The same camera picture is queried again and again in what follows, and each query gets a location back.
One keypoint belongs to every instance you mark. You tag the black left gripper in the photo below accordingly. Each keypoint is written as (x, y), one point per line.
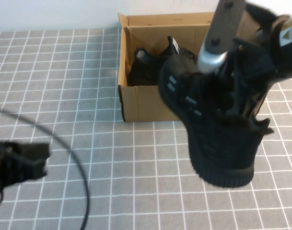
(4, 165)

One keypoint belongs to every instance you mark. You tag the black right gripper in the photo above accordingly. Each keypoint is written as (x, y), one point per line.
(253, 62)

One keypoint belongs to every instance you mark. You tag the black knit sneaker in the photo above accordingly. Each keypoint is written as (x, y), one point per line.
(145, 69)
(220, 148)

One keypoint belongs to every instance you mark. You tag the brown cardboard shoe box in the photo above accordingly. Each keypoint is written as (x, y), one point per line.
(143, 103)

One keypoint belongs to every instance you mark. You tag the grey white-checked tablecloth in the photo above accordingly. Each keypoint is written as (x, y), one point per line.
(136, 179)

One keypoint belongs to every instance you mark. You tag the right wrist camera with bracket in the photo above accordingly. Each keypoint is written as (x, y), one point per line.
(225, 24)

